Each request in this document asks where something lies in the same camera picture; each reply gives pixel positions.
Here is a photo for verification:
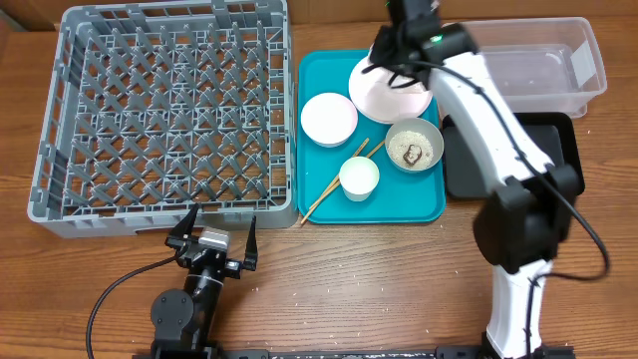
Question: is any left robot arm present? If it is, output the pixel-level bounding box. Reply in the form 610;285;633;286
151;205;258;359

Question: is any white flat plate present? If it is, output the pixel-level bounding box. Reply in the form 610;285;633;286
348;56;433;124

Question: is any upper wooden chopstick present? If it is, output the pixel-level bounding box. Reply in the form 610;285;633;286
308;138;370;215

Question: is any white paper cup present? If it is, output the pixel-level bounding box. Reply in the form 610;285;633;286
340;157;380;201

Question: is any wooden chopstick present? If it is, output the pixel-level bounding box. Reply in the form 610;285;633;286
300;138;385;225
308;138;370;215

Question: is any brown food scrap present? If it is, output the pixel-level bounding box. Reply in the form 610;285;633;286
403;145;423;167

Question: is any black plastic tray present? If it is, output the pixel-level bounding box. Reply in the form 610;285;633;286
442;113;585;199

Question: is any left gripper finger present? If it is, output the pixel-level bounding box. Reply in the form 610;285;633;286
168;203;199;239
243;216;258;271

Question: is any lower wooden chopstick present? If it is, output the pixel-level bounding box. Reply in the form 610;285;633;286
300;138;385;225

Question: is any small white bowl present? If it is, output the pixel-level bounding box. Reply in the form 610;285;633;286
300;93;358;148

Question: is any teal plastic tray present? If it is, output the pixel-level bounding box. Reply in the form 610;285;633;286
295;50;447;224

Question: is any clear plastic bin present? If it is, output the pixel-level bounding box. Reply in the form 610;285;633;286
464;17;607;119

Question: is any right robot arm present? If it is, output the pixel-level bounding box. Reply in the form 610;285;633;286
370;0;580;358

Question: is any grey dishwasher rack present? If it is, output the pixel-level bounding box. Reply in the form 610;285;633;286
27;0;298;237

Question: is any grey bowl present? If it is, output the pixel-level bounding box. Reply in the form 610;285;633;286
385;118;445;174

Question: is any white rice pile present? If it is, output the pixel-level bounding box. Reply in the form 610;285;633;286
388;131;434;171

